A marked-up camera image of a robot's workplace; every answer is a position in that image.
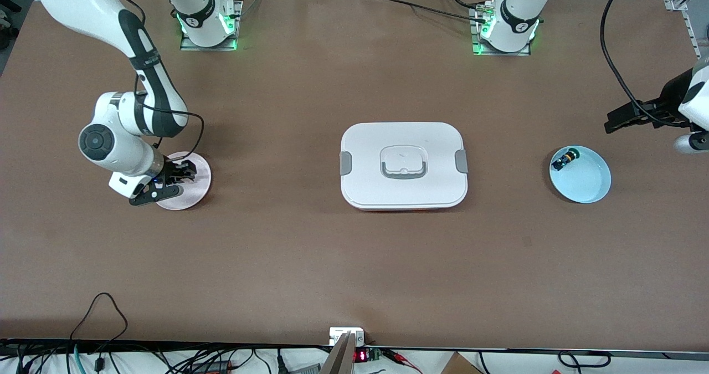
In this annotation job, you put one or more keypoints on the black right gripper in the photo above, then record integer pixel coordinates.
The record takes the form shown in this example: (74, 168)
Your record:
(172, 172)

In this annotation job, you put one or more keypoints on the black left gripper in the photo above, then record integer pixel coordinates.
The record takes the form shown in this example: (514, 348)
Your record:
(668, 102)

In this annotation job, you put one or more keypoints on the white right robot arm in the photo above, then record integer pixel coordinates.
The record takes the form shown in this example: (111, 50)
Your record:
(122, 119)

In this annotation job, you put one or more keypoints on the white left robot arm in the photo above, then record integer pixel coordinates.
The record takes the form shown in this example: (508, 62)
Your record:
(515, 8)

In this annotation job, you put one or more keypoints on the white lidded box grey latches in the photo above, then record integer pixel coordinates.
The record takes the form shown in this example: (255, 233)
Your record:
(365, 141)

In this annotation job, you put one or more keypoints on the pink round plate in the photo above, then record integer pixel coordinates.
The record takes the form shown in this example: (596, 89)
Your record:
(194, 194)

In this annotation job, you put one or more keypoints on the light blue round plate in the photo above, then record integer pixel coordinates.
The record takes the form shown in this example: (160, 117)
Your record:
(587, 183)

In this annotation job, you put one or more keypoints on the black table edge strip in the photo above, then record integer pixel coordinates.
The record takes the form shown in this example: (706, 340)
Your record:
(166, 344)

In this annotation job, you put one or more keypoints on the aluminium bar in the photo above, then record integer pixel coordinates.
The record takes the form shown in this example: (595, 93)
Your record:
(340, 357)

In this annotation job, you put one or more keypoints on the black chair base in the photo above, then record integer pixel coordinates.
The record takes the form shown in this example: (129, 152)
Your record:
(5, 3)

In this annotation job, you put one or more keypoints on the red LED display board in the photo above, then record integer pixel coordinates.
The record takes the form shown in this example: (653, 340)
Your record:
(361, 356)

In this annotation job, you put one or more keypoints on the brown cardboard piece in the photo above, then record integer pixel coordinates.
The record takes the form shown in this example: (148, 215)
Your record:
(460, 365)

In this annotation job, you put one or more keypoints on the aluminium profile frame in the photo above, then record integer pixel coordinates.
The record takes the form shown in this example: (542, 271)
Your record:
(677, 3)

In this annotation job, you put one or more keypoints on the small white bracket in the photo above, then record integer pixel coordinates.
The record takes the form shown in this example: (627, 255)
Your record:
(335, 335)

